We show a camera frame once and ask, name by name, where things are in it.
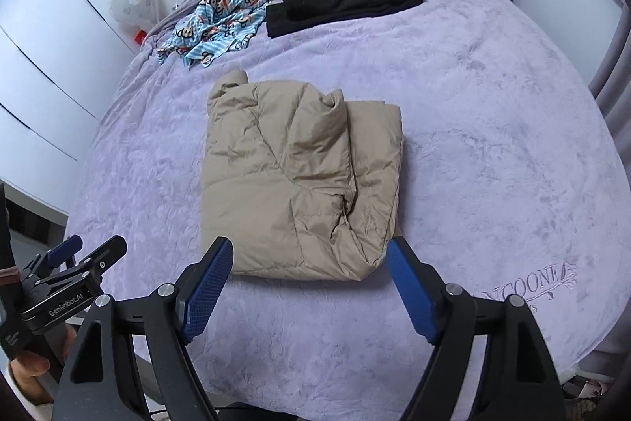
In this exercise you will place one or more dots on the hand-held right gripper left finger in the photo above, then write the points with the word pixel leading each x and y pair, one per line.
pixel 209 288

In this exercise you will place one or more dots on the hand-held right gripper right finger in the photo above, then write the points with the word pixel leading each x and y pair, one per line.
pixel 409 288

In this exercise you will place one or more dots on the person's left hand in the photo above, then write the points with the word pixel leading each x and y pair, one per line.
pixel 37 374

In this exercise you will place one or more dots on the purple plush blanket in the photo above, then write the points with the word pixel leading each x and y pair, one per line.
pixel 483 130

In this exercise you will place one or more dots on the grey curtain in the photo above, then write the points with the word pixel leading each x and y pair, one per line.
pixel 614 80

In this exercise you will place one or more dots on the white covered fan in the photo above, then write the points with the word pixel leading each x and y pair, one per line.
pixel 134 2

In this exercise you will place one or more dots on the white wardrobe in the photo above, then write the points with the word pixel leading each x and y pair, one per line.
pixel 54 71

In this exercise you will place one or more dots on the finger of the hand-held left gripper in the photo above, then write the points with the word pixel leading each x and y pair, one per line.
pixel 101 260
pixel 66 248

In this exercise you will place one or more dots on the black folded garment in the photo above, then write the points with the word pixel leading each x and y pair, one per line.
pixel 340 2

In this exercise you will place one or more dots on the beige puffer jacket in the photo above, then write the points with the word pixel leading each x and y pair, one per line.
pixel 296 174

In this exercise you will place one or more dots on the small red object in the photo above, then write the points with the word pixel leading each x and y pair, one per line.
pixel 140 35

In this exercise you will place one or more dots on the blue monkey print garment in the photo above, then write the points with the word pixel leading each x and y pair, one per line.
pixel 222 24

